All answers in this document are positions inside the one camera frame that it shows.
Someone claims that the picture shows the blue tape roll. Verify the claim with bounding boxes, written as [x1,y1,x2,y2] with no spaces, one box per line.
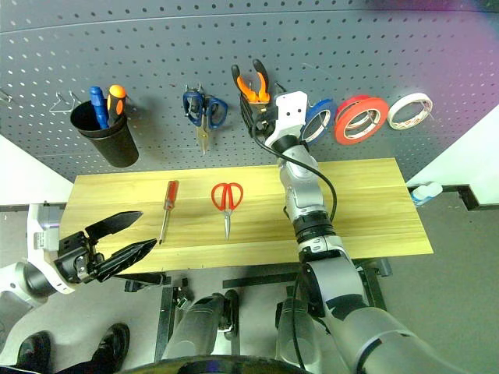
[302,98,338,146]

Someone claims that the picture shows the red handled screwdriver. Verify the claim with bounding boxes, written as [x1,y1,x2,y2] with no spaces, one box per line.
[157,180,180,247]

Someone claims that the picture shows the dark rounded dome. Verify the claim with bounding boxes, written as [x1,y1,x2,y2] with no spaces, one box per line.
[120,352,320,374]

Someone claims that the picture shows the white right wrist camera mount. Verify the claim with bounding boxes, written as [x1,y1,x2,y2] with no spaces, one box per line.
[267,90,310,147]

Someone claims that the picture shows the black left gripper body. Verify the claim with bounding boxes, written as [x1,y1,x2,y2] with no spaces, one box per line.
[54,230,105,282]

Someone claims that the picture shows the white tape roll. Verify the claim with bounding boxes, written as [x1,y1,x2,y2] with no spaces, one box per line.
[387,92,434,131]

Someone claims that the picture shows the black plastic cup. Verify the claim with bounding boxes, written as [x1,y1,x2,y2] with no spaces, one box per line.
[69,100,140,168]

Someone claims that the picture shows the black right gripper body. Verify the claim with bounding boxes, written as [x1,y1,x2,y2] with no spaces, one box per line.
[251,104,280,136]

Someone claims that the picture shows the red handled scissors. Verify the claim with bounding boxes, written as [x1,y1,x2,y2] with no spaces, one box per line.
[211,182,245,242]

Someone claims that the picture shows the orange and black pliers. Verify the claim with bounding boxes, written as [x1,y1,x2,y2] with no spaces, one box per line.
[231,58,271,105]

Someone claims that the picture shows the clear bottle with blue label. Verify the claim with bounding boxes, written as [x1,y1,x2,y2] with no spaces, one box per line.
[409,182,444,206]

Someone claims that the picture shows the dark grey perforated pegboard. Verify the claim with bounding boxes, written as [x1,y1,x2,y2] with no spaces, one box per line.
[0,0,499,192]

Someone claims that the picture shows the orange and black screwdriver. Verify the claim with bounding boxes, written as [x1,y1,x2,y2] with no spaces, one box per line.
[106,84,128,126]

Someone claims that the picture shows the wide red tape roll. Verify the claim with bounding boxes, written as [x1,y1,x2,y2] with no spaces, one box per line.
[334,95,390,146]

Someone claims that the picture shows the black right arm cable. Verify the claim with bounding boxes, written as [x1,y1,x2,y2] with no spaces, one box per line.
[251,122,338,231]

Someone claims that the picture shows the blue handled scissors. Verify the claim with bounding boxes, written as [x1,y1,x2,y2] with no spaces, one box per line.
[182,86,229,156]

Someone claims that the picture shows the dark grey rounded robot leg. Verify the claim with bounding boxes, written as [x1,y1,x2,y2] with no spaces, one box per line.
[274,299,324,371]
[161,290,241,362]

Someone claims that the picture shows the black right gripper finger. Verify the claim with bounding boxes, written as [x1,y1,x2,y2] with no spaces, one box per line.
[239,97,257,136]

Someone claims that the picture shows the black shoe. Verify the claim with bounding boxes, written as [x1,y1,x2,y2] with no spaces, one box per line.
[7,330,52,374]
[86,323,131,369]

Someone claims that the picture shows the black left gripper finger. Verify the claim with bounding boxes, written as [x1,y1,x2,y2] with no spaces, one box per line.
[95,240,159,284]
[84,210,143,239]

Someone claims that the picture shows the blue handled screwdriver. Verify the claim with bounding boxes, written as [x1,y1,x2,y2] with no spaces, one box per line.
[89,86,110,129]

